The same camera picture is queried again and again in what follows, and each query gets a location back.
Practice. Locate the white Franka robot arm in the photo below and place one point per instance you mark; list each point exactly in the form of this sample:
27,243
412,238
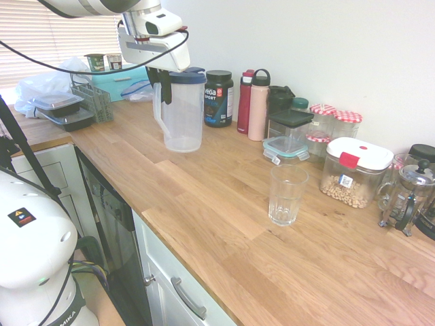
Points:
34,254

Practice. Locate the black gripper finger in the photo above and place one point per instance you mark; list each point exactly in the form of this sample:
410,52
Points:
166,88
153,76

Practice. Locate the clear zip bag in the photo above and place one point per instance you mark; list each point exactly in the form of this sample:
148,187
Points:
137,93

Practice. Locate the clear jar with green lid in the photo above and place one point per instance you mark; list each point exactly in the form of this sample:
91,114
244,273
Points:
300,103

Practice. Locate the jar with red checkered lid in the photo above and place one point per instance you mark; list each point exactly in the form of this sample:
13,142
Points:
323,110
348,117

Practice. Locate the black takeout container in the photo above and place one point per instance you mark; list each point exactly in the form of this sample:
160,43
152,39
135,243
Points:
73,120
56,102

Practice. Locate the black Vega protein tub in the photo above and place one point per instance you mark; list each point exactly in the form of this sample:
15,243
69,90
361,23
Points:
217,102

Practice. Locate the pink bottle with black cap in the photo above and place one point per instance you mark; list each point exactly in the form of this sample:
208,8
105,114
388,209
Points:
257,112

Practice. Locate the square container with black lid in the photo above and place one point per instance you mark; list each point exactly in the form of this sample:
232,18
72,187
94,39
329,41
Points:
290,117

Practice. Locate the brown paper cup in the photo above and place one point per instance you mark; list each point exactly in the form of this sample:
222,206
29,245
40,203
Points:
114,62

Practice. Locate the white cabinet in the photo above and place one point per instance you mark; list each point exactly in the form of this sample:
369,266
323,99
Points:
57,169
163,258

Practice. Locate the clear drinking glass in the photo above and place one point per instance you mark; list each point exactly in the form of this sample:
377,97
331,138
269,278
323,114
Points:
287,203

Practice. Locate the black stand pole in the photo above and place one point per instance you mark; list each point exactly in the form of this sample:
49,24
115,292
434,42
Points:
30,153

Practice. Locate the window blinds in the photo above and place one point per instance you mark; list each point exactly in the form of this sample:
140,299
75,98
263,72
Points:
27,34

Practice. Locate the small jar red checkered lid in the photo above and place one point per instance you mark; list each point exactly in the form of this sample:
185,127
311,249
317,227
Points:
317,139

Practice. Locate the clear pitcher with blue lid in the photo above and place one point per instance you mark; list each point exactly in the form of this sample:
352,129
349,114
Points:
183,119

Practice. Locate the red water bottle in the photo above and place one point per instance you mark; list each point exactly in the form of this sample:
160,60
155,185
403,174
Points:
244,108

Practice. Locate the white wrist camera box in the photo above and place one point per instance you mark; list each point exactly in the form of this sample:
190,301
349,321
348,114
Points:
163,23

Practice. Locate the green paper cup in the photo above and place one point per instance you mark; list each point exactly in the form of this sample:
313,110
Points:
95,62

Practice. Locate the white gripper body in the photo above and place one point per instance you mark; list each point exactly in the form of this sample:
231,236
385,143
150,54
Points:
163,54

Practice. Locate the chrome glass French press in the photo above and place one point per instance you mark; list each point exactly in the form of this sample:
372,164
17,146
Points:
416,190

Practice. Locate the white plastic bag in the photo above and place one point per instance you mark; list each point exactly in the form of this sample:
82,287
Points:
44,81

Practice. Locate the jar with black lid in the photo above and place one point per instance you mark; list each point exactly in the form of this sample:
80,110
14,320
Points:
421,151

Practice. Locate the black shaker bottle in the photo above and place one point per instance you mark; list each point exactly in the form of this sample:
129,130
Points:
278,100

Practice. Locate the teal box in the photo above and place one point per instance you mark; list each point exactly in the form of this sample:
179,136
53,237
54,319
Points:
112,86

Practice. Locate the black dishwasher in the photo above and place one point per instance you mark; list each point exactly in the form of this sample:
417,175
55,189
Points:
115,231

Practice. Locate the grey cutlery basket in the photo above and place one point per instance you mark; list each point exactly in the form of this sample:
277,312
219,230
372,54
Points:
102,105

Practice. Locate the cereal container with white lid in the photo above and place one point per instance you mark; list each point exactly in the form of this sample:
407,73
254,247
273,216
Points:
357,153

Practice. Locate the metal cabinet knob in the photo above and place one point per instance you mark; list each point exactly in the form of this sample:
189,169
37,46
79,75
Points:
149,280

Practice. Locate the glass container with teal lid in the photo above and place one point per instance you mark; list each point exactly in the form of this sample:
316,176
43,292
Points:
285,146

